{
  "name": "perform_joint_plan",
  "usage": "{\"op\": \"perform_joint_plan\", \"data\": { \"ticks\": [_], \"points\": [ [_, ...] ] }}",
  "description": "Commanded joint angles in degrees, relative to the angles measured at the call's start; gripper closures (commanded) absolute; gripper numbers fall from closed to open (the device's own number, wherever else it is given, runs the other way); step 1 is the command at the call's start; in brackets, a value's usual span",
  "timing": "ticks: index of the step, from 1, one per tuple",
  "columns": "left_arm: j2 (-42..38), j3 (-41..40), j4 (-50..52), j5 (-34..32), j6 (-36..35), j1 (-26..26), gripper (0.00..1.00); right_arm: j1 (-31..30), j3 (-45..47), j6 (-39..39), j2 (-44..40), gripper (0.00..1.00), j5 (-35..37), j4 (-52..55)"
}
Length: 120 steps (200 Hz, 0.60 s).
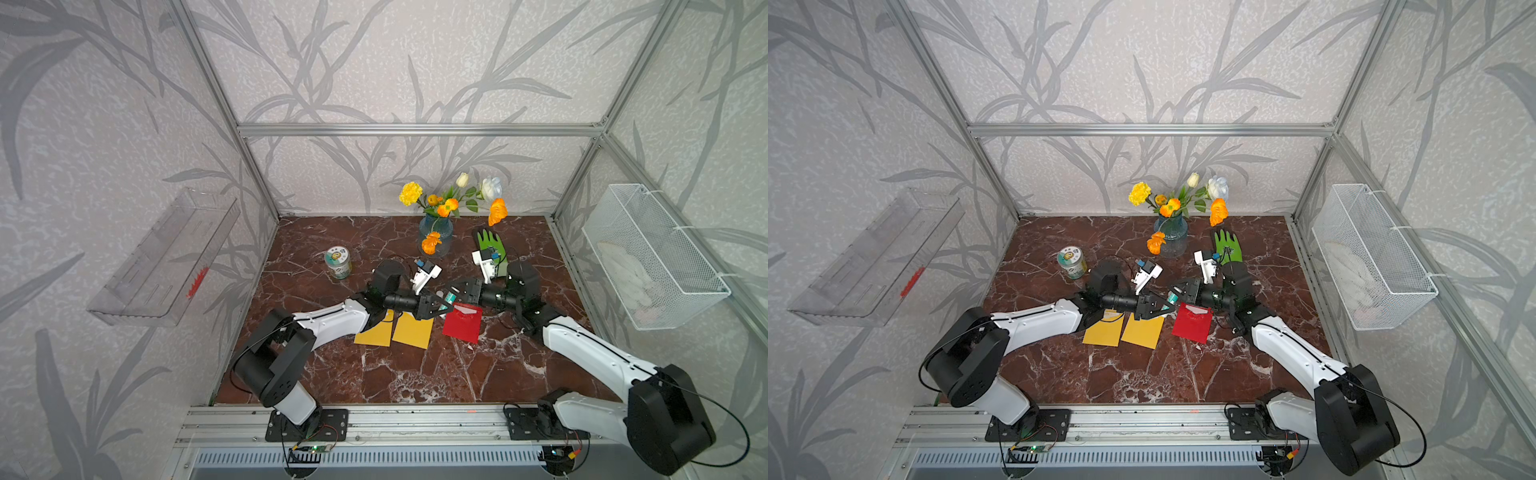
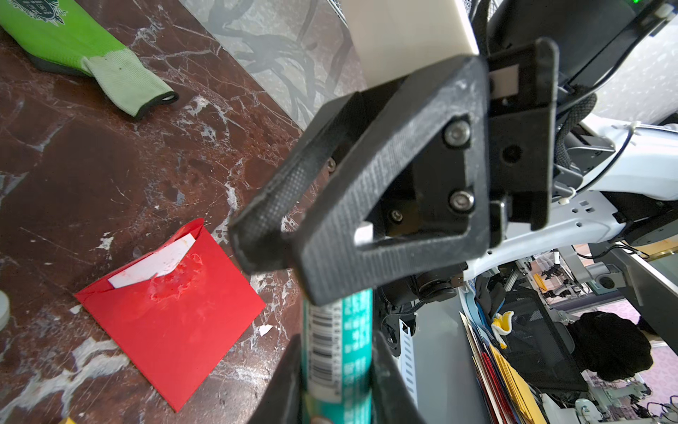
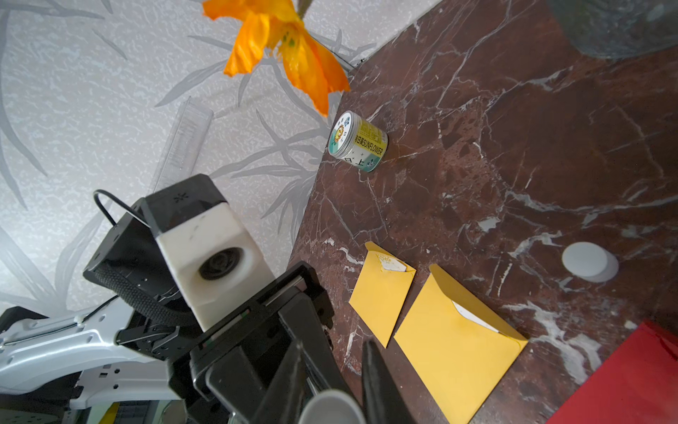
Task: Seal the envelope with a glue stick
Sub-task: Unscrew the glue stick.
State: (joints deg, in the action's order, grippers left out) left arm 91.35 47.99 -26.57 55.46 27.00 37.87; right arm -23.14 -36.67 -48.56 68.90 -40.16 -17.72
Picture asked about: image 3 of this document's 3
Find white glue stick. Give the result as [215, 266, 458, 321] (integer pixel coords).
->
[298, 390, 367, 424]

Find clear acrylic wall shelf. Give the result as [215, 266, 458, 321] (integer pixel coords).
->
[148, 97, 214, 194]

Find red envelope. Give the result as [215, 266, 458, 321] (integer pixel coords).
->
[548, 322, 677, 423]

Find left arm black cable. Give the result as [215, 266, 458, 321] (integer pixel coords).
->
[93, 189, 152, 229]

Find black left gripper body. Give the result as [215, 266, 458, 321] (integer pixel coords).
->
[84, 174, 349, 423]

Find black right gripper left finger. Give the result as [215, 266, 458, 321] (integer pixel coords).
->
[251, 341, 305, 424]

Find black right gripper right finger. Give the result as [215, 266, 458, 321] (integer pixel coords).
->
[362, 339, 415, 423]

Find round sunflower label jar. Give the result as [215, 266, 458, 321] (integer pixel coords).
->
[328, 111, 388, 172]

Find artificial flower bouquet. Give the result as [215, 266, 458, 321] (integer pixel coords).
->
[202, 0, 350, 117]

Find small yellow envelope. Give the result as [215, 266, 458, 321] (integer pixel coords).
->
[350, 242, 416, 348]

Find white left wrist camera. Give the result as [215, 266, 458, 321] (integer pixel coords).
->
[155, 202, 275, 331]

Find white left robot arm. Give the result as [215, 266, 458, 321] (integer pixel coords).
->
[1, 174, 364, 423]

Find blue textured glass vase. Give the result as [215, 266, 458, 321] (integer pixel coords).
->
[547, 0, 677, 59]

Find large yellow envelope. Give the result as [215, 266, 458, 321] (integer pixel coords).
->
[395, 264, 528, 423]

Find white glue stick cap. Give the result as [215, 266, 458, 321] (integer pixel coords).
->
[561, 242, 619, 284]

